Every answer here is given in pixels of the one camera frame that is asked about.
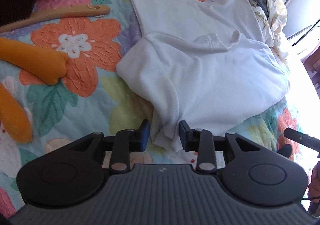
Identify white sweatshirt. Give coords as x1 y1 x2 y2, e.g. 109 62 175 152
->
116 0 290 151

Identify floral quilted bedspread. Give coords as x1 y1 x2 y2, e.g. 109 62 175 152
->
0 0 306 218

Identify orange plush toy limb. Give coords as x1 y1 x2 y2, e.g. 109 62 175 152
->
1 37 68 85

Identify cream crumpled garment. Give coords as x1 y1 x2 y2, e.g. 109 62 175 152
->
249 0 291 60

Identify wooden brush black bristles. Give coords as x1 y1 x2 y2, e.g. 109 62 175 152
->
1 0 110 33

